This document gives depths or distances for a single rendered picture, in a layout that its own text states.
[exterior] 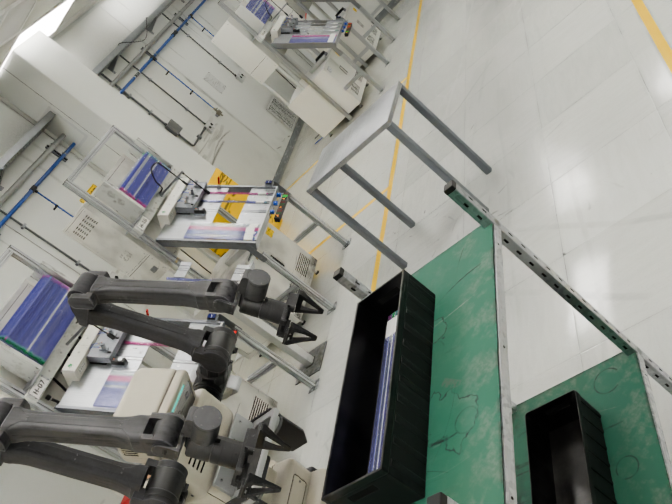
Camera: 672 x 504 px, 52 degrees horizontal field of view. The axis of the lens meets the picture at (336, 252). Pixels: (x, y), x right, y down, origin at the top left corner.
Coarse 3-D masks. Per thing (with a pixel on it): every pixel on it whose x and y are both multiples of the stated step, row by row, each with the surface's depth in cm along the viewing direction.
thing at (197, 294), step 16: (96, 272) 181; (96, 288) 174; (112, 288) 174; (128, 288) 174; (144, 288) 173; (160, 288) 173; (176, 288) 172; (192, 288) 171; (208, 288) 171; (224, 288) 170; (80, 304) 175; (96, 304) 176; (144, 304) 176; (160, 304) 174; (176, 304) 174; (192, 304) 172; (208, 304) 171
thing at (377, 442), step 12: (396, 312) 172; (384, 348) 165; (384, 360) 161; (384, 372) 158; (384, 384) 154; (384, 396) 151; (384, 408) 148; (384, 420) 145; (372, 444) 143; (372, 456) 140; (372, 468) 138
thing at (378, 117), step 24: (384, 96) 395; (408, 96) 393; (360, 120) 404; (384, 120) 364; (432, 120) 400; (336, 144) 413; (360, 144) 372; (408, 144) 366; (456, 144) 407; (336, 168) 386; (432, 168) 373; (480, 168) 415; (312, 192) 401; (408, 216) 455
